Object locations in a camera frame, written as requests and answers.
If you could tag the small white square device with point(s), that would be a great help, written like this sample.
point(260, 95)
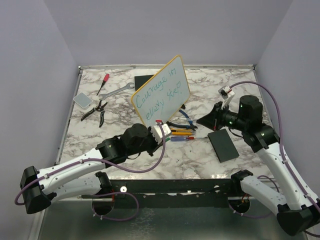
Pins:
point(82, 100)

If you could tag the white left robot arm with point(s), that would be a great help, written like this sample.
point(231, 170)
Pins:
point(83, 175)

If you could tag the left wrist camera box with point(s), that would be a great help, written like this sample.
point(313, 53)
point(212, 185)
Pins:
point(160, 133)

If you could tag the silver open-end wrench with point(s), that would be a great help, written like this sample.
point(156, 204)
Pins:
point(128, 86)

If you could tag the yellow utility knife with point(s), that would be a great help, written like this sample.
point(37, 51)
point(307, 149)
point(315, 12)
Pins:
point(181, 132)

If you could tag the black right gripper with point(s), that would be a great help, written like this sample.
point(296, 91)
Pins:
point(215, 115)

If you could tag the red handled screwdriver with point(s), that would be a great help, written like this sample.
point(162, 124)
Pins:
point(105, 79)

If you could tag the small black network switch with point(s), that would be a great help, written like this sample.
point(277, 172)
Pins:
point(223, 145)

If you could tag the blue handled cutting pliers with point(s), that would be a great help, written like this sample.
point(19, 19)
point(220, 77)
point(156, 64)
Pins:
point(189, 126)

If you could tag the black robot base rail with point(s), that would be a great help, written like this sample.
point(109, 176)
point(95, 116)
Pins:
point(182, 193)

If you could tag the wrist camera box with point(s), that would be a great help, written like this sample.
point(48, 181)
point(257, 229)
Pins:
point(160, 133)
point(227, 94)

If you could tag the yellow framed whiteboard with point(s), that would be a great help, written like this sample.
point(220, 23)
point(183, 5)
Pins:
point(163, 94)

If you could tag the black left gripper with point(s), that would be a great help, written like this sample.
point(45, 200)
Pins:
point(156, 144)

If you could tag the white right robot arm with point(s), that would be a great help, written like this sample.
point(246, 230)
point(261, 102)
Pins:
point(297, 207)

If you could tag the blue red screwdriver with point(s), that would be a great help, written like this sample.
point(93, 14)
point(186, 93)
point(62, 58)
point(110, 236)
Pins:
point(186, 138)

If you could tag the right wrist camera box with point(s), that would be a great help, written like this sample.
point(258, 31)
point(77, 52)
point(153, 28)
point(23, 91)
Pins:
point(227, 94)

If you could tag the large black network switch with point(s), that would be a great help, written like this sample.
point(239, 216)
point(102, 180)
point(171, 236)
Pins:
point(140, 80)

